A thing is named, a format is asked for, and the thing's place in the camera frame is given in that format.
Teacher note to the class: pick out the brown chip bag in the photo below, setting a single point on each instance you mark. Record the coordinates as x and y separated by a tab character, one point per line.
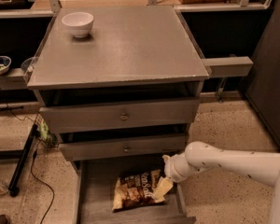
136	190

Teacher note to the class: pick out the brown shoe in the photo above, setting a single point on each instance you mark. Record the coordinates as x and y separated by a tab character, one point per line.
4	219

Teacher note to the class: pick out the grey drawer cabinet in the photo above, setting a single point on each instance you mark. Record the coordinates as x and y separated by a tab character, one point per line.
131	54

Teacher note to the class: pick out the crumpled floor wrapper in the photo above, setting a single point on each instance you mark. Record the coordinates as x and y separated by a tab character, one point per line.
0	188

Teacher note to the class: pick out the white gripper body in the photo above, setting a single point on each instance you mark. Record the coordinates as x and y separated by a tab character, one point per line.
172	170

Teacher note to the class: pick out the dark cabinet on right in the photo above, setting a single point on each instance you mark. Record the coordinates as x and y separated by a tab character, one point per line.
262	86

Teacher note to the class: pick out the grey middle drawer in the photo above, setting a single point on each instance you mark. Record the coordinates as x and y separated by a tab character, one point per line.
92	150

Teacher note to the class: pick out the white ceramic bowl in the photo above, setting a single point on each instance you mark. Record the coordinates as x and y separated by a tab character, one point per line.
79	24

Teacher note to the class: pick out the clear glass jar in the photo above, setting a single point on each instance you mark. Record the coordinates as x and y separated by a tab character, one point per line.
29	64

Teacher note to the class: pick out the green wire basket item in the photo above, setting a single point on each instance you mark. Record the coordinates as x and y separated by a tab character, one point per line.
47	138

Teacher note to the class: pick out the grey open bottom drawer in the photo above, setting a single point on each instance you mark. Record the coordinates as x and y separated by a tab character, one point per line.
97	181

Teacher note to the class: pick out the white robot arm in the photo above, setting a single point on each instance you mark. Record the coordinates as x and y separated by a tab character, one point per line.
198	157

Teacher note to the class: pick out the black metal stand leg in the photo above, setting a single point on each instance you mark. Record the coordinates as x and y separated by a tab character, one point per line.
13	185

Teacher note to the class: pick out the grey side shelf block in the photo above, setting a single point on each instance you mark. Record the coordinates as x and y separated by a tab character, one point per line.
228	67

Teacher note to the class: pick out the grey top drawer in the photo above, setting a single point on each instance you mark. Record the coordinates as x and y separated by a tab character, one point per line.
96	117

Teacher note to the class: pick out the blue patterned bowl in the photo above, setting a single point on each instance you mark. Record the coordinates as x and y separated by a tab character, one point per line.
5	63

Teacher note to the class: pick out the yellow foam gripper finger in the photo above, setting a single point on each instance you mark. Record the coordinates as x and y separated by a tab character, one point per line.
165	184

